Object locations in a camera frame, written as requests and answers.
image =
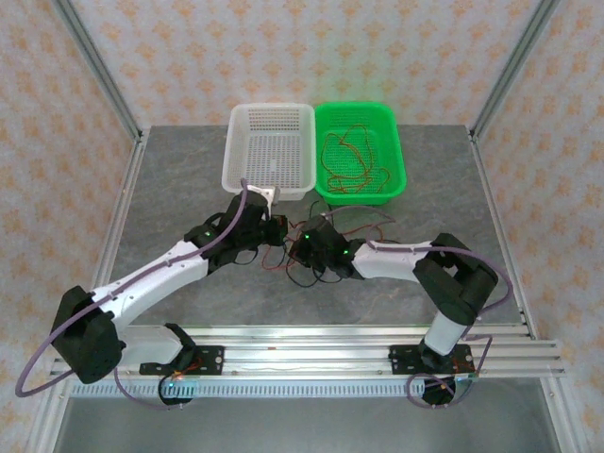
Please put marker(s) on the white plastic basket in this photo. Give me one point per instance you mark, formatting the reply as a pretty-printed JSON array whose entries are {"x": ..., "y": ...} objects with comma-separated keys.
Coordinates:
[{"x": 273, "y": 141}]

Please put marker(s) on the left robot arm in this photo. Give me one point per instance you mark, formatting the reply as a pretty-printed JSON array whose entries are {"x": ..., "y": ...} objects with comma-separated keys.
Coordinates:
[{"x": 151, "y": 278}]

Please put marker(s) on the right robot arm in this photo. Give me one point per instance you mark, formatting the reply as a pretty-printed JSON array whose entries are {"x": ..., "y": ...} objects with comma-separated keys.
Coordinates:
[{"x": 391, "y": 259}]

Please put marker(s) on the aluminium table edge rail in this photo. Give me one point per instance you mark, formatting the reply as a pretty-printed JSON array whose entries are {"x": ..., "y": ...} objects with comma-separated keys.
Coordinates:
[
  {"x": 122, "y": 198},
  {"x": 491, "y": 189}
]

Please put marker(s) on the green plastic basket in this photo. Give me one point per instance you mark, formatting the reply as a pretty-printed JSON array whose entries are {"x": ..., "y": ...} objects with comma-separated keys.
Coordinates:
[{"x": 387, "y": 151}]

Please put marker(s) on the aluminium frame post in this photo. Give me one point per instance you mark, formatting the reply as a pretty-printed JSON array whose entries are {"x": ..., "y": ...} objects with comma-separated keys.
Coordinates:
[
  {"x": 96, "y": 63},
  {"x": 514, "y": 63}
]

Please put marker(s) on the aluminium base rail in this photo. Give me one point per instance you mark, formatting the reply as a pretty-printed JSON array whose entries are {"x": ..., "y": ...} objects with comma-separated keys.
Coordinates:
[{"x": 307, "y": 351}]

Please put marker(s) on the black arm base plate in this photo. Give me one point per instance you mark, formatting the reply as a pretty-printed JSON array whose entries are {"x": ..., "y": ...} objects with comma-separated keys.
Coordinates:
[
  {"x": 212, "y": 361},
  {"x": 403, "y": 361}
]

